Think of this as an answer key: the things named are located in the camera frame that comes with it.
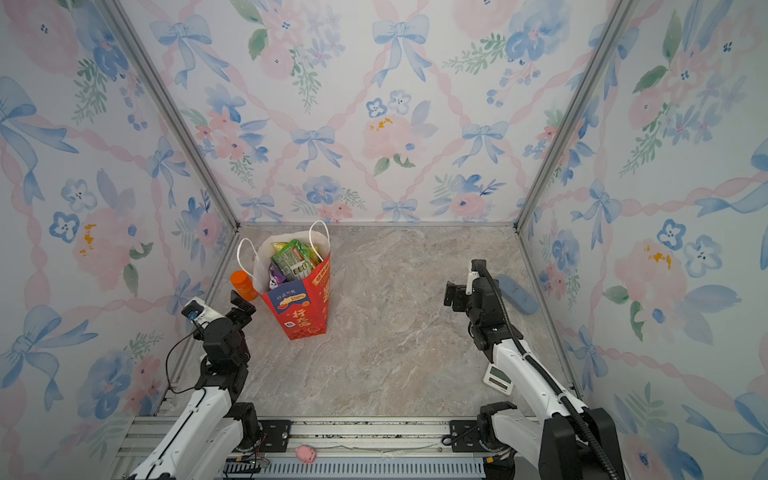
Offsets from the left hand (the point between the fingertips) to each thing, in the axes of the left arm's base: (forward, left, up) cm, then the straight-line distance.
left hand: (222, 299), depth 79 cm
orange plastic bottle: (+11, +1, -10) cm, 15 cm away
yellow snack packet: (+13, -14, +7) cm, 20 cm away
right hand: (+8, -66, -2) cm, 66 cm away
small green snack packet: (+10, -18, +4) cm, 21 cm away
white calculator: (-15, -74, -16) cm, 77 cm away
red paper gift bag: (-2, -21, -1) cm, 21 cm away
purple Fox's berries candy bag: (+4, -15, +5) cm, 16 cm away
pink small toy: (-32, -25, -16) cm, 44 cm away
